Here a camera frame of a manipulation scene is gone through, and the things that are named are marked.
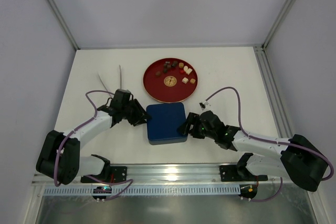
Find blue box lid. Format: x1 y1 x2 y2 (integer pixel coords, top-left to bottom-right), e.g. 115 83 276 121
146 102 186 138

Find metal serving tongs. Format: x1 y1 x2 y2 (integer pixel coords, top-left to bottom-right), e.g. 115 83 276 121
97 65 123 93

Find blue chocolate box with tray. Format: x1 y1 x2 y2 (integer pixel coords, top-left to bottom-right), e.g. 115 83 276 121
148 136 187 145

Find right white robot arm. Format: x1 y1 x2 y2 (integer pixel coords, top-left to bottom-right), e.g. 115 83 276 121
177 111 332 191

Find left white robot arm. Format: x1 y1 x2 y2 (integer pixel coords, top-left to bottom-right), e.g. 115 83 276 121
36 89 151 187

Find white square chocolate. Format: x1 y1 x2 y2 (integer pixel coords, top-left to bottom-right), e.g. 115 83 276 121
186 68 193 75

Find round red tray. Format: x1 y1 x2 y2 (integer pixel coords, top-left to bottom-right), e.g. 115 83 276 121
143 58 198 103

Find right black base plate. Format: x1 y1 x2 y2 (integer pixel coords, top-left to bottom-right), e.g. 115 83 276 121
219 165 268 182

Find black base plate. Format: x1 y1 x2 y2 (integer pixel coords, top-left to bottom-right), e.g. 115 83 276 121
219 165 268 182
92 165 128 184

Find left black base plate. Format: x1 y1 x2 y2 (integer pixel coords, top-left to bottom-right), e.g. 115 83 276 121
92 165 128 184

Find slotted cable duct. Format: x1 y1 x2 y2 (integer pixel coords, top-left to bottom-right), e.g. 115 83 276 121
43 184 240 197

